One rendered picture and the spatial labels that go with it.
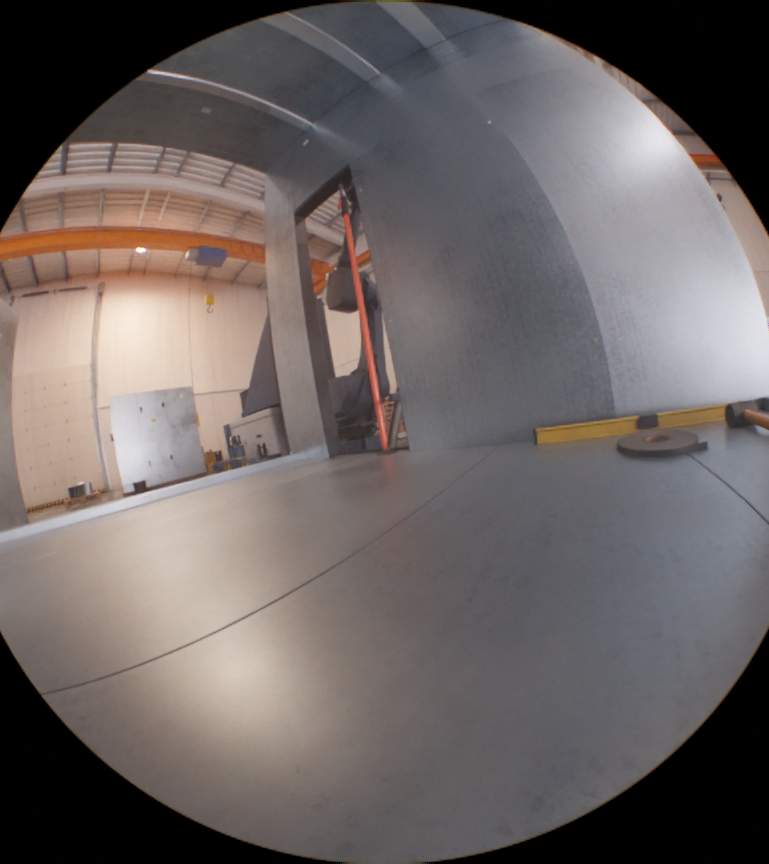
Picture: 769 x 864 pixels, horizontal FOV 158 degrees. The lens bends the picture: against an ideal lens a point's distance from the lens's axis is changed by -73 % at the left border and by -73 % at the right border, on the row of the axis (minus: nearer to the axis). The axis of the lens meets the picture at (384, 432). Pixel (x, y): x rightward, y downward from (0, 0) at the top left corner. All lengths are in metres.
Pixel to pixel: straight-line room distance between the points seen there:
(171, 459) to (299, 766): 6.53
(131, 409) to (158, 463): 1.30
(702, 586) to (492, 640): 0.20
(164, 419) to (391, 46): 6.81
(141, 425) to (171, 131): 5.41
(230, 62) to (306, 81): 0.61
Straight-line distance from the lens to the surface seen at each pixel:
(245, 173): 9.53
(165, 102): 2.82
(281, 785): 0.21
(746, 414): 0.97
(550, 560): 0.33
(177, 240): 9.45
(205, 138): 2.95
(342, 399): 2.09
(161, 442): 6.64
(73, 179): 9.66
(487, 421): 1.07
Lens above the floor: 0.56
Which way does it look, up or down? 3 degrees down
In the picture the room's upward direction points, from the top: 11 degrees counter-clockwise
